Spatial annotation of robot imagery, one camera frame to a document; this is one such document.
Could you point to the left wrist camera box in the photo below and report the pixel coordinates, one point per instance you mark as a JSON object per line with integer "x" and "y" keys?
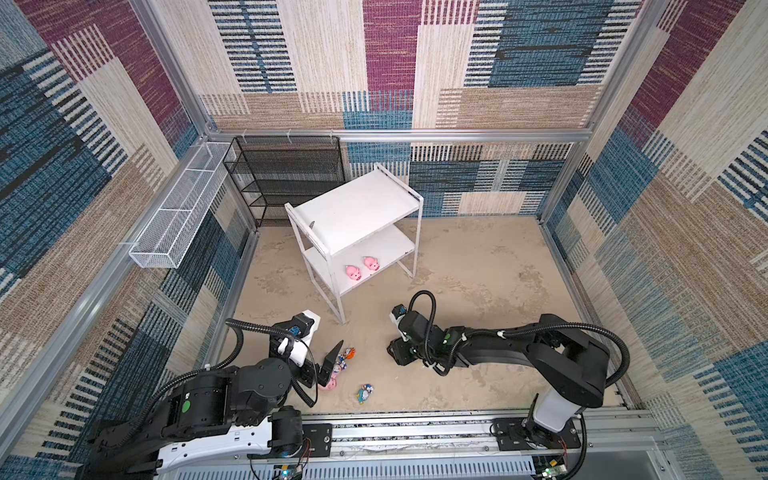
{"x": 302, "y": 326}

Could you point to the pink rubber pig toy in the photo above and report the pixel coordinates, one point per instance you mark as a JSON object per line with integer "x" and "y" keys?
{"x": 331, "y": 384}
{"x": 371, "y": 264}
{"x": 353, "y": 273}

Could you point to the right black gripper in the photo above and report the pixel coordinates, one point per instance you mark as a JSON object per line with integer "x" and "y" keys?
{"x": 399, "y": 354}

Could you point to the teal hooded Doraemon figure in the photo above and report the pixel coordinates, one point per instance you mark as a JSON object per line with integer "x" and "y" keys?
{"x": 364, "y": 393}

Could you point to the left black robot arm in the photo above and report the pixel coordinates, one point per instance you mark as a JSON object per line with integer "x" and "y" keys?
{"x": 236, "y": 407}

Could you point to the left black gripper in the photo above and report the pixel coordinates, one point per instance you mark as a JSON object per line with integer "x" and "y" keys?
{"x": 325, "y": 372}

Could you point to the black mesh wire shelf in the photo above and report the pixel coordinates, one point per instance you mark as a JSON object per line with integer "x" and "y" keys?
{"x": 270, "y": 171}

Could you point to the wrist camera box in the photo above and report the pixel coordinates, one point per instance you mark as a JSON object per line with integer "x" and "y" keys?
{"x": 302, "y": 326}
{"x": 397, "y": 314}

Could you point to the pink hooded Doraemon figure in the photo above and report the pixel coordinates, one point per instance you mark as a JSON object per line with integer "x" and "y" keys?
{"x": 339, "y": 366}

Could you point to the white wire mesh basket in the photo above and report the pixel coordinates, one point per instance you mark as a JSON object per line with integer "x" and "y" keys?
{"x": 165, "y": 240}

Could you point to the white two-tier metal shelf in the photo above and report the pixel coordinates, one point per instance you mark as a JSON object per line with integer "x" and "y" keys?
{"x": 375, "y": 215}

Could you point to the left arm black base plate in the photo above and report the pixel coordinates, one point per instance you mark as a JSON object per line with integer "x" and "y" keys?
{"x": 286, "y": 441}

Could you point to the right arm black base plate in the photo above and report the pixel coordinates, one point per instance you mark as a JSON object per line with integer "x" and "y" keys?
{"x": 520, "y": 434}

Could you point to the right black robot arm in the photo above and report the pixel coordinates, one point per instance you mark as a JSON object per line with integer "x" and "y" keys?
{"x": 579, "y": 361}

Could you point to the aluminium front rail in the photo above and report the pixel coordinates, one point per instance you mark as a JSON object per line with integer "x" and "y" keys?
{"x": 621, "y": 444}

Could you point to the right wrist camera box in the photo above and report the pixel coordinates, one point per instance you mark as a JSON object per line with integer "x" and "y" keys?
{"x": 397, "y": 314}

